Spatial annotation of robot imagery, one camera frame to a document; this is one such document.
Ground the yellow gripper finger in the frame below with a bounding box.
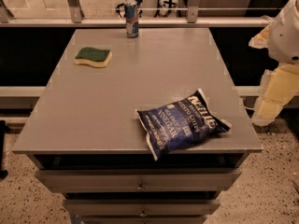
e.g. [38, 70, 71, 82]
[249, 25, 271, 49]

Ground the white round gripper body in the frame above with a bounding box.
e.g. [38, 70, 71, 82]
[268, 0, 299, 64]

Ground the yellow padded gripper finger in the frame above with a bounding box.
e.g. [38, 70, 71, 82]
[251, 63, 299, 126]

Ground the green and yellow sponge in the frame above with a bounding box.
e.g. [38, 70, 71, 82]
[75, 47, 112, 68]

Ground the blue Kettle chips bag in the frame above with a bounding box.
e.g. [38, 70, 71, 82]
[136, 89, 232, 161]

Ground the blue silver drink can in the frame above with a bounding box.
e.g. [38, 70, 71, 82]
[124, 0, 139, 38]

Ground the upper grey drawer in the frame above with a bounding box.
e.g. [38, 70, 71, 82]
[36, 168, 241, 193]

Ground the grey drawer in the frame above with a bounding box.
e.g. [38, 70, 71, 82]
[36, 168, 241, 193]
[64, 199, 220, 217]

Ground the grey drawer cabinet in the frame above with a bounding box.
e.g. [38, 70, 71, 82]
[13, 28, 262, 224]

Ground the lower grey drawer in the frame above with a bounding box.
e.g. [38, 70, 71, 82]
[64, 199, 220, 217]

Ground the metal glass railing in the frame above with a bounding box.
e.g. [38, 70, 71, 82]
[0, 0, 287, 28]

